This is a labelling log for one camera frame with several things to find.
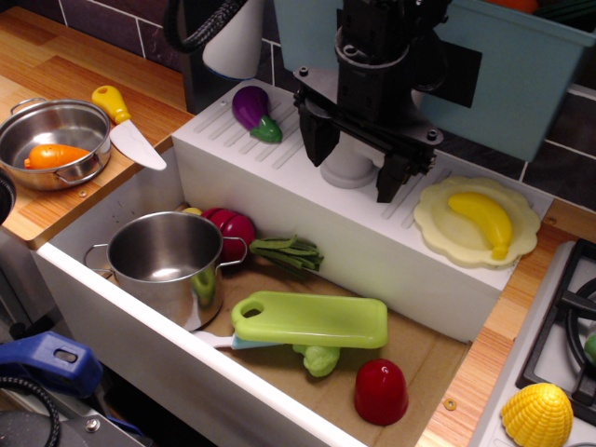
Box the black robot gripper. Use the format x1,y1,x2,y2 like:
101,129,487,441
295,1,481,203

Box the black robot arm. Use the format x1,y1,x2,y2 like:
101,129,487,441
294,1,481,203

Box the grey faucet lever base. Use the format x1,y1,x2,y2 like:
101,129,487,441
320,133,385,189

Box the green felt beans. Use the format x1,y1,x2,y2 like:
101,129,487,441
249,235,324,278

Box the purple toy eggplant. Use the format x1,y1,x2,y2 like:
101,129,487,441
232,86,283,143

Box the pale yellow flower plate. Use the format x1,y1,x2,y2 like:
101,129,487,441
413,176,540,268

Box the magenta toy fruit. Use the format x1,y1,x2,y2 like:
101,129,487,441
201,208,256,263

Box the yellow toy banana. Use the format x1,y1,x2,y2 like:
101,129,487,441
448,192,513,261

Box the green cutting board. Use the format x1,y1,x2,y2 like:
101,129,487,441
231,291,388,349

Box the small yellow toy piece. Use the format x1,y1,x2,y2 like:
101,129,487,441
183,207,203,216

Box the white sink unit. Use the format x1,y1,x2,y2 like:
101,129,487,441
34,77,555,447

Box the teal plastic bin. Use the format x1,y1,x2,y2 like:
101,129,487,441
275,1,595,161

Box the light green toy vegetable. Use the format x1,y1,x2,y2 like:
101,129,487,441
292,345,341,378

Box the tall steel pot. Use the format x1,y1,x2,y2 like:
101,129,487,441
84,211,249,332

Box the white blue spatula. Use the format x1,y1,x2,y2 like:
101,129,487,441
192,331,279,350

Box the red toy cup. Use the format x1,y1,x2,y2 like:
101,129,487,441
354,359,409,426

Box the orange toy carrot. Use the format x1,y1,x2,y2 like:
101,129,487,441
23,143,90,169

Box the shallow steel pan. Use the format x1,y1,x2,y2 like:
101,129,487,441
1,98,111,191

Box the yellow toy corn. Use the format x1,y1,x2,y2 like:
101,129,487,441
500,383,574,447

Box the blue clamp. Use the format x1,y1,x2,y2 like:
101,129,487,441
1,332,103,398

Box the black braided cable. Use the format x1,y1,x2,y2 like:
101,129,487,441
162,0,248,55

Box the yellow handled toy knife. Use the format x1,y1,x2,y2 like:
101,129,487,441
91,86,167,170

